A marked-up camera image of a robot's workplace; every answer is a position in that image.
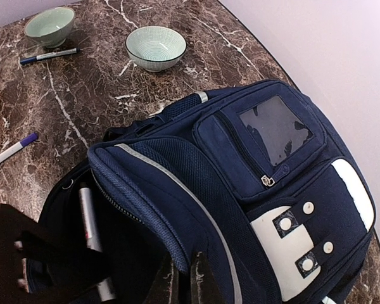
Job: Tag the navy blue student backpack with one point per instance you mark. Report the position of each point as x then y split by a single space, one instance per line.
254 177

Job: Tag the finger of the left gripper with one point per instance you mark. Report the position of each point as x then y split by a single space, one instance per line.
55 261

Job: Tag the far celadon green bowl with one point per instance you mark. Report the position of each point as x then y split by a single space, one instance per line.
155 48

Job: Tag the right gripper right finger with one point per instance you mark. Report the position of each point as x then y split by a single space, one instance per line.
204 288

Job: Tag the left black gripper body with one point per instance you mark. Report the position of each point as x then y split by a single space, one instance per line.
20 237

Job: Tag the celadon green bowl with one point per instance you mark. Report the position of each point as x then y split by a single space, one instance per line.
155 48
50 28

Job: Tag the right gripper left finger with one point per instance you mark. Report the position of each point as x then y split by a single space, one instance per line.
165 287

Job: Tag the black white marker front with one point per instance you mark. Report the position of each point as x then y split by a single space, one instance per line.
105 288

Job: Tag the blue marker pen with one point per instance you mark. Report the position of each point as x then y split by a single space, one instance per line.
18 146

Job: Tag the black marker left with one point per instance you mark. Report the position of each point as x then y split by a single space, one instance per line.
26 61

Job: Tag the near celadon green bowl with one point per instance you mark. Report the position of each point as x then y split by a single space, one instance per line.
50 28

